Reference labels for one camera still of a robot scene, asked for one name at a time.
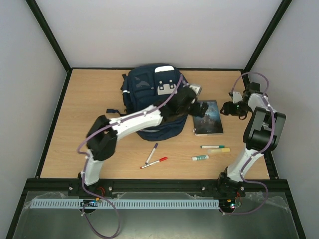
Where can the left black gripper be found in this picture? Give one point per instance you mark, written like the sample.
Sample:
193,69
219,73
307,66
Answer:
204,107

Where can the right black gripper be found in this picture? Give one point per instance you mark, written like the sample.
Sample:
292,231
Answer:
230,108

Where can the dark blue fantasy book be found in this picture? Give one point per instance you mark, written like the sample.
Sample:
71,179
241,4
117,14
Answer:
211,123

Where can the navy blue student backpack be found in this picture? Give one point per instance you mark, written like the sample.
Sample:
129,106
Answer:
147,85

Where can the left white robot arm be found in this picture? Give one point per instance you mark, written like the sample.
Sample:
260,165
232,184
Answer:
100,142

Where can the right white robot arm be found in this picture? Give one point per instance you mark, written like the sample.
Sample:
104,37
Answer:
262,134

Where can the teal capped marker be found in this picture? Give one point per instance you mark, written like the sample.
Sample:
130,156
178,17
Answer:
211,146

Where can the yellow capped glue stick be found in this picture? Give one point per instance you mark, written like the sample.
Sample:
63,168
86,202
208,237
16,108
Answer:
218,150

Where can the green white glue stick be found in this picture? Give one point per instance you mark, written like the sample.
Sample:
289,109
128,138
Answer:
199,158

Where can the purple capped marker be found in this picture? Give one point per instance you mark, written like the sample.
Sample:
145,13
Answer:
151,154

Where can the red capped marker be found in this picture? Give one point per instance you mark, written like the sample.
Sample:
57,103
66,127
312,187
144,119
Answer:
153,163

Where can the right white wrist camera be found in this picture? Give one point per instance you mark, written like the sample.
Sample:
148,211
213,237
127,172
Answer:
235,96

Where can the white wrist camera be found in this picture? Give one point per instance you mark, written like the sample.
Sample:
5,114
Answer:
196,88
235,96

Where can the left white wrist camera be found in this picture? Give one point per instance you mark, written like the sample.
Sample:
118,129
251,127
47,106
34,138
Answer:
196,88

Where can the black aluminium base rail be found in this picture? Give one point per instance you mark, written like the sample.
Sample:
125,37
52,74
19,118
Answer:
109,187

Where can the grey slotted cable duct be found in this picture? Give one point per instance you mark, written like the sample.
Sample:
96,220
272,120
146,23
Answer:
124,204

